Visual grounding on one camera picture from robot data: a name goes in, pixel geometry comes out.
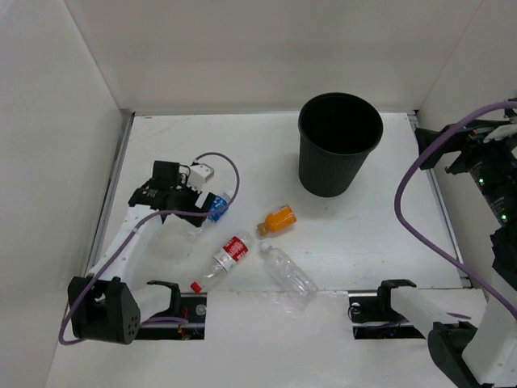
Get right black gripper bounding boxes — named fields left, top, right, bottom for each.
left=416, top=117, right=517, bottom=226

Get blue label plastic bottle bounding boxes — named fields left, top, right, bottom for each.
left=186, top=190, right=234, bottom=243

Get black ribbed plastic bin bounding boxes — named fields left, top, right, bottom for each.
left=298, top=92, right=384, bottom=198

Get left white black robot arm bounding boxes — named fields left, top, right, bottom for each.
left=63, top=161, right=215, bottom=344

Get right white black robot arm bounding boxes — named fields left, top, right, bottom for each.
left=374, top=119, right=516, bottom=387

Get red label plastic bottle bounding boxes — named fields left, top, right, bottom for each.
left=190, top=230, right=255, bottom=293

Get orange juice bottle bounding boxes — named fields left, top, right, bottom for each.
left=258, top=205, right=297, bottom=236

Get clear unlabelled plastic bottle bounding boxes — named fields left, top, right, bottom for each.
left=259, top=242, right=318, bottom=308

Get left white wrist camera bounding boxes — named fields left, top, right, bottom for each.
left=187, top=163, right=215, bottom=192

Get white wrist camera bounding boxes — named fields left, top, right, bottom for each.
left=482, top=123, right=517, bottom=143
left=187, top=163, right=215, bottom=192

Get right aluminium table rail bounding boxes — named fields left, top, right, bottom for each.
left=407, top=109, right=473, bottom=289

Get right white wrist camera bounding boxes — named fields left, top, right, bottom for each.
left=482, top=123, right=517, bottom=143

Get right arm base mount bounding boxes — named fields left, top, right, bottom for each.
left=347, top=290, right=424, bottom=340

